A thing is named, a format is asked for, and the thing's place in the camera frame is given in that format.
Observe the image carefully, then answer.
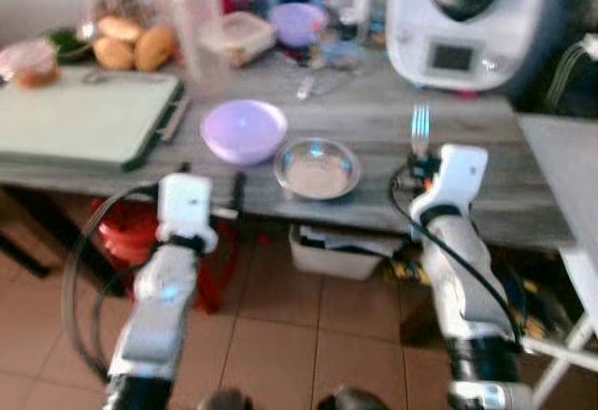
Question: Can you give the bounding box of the silver metal fork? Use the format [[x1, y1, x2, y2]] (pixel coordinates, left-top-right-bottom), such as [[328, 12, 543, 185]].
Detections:
[[411, 104, 432, 159]]

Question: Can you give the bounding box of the large purple plastic bowl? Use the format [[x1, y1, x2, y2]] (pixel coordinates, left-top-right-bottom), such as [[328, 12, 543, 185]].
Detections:
[[200, 99, 289, 166]]

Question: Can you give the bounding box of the shallow steel bowl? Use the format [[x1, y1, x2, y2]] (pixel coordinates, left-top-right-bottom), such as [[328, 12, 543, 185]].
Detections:
[[274, 137, 363, 201]]

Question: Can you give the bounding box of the red plastic stool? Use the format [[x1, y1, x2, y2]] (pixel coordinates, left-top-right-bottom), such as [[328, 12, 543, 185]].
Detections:
[[90, 198, 236, 315]]

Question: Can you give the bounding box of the white storage box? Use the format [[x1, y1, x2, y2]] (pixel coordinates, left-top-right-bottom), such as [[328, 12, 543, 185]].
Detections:
[[288, 224, 405, 282]]

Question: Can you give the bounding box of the small silver utensil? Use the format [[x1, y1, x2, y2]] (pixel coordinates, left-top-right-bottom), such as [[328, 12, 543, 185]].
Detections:
[[295, 73, 320, 102]]

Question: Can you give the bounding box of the white side table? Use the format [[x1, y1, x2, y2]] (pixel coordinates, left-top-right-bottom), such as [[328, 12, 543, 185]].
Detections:
[[517, 113, 598, 410]]

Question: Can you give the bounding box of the white kitchen food processor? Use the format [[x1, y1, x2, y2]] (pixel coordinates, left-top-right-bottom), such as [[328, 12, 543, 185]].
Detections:
[[385, 0, 554, 93]]

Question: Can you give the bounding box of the clear lidded food container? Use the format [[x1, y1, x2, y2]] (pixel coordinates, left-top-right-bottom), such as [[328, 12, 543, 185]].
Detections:
[[219, 10, 278, 67]]

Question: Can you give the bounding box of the brown bread roll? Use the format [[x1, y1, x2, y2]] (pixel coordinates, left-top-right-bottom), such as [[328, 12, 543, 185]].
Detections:
[[135, 23, 179, 73], [97, 15, 144, 43], [93, 36, 137, 71]]

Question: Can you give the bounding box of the clear bottle with orange cap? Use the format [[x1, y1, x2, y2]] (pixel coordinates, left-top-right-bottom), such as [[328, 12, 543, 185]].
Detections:
[[166, 0, 232, 95]]

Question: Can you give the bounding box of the pale green cutting board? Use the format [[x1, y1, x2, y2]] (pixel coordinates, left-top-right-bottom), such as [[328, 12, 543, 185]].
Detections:
[[0, 66, 185, 172]]

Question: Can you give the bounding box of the small purple bowl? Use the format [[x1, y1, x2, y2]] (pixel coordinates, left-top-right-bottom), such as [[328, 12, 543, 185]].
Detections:
[[268, 2, 329, 49]]

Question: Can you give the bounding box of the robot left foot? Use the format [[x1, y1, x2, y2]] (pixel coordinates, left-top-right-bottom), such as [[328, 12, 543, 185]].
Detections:
[[199, 389, 255, 410]]

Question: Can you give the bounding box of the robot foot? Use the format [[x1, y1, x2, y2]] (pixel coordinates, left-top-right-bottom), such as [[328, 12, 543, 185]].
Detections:
[[316, 386, 391, 410], [199, 389, 255, 410]]

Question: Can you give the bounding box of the green leafy vegetable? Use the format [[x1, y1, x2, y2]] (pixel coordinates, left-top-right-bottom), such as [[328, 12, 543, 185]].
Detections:
[[45, 26, 96, 63]]

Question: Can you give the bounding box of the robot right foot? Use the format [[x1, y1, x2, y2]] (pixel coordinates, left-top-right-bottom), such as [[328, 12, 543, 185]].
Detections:
[[316, 386, 391, 410]]

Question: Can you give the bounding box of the clear tub with orange food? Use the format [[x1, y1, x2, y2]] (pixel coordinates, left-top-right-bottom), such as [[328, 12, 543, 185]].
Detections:
[[0, 38, 63, 90]]

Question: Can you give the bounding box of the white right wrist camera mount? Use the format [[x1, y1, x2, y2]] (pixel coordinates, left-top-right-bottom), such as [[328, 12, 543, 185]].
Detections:
[[410, 144, 490, 222]]

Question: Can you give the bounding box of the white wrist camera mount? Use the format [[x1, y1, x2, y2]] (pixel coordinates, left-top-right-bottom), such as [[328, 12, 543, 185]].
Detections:
[[410, 144, 490, 222], [156, 174, 219, 248]]

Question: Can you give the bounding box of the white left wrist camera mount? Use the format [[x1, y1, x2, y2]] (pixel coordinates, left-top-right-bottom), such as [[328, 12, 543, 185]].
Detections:
[[156, 174, 219, 248]]

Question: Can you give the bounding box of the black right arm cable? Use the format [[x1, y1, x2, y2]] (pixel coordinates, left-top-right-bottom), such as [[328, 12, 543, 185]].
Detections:
[[387, 162, 522, 347]]

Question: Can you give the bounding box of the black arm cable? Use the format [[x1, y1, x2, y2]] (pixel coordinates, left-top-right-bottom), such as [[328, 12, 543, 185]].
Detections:
[[387, 162, 522, 347], [60, 180, 162, 385]]

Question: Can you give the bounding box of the dark-handled table knife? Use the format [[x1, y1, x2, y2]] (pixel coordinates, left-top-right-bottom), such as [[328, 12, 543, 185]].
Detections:
[[160, 92, 193, 144]]

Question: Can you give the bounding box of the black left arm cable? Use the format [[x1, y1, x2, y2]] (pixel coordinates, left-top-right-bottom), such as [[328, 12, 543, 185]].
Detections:
[[60, 180, 162, 385]]

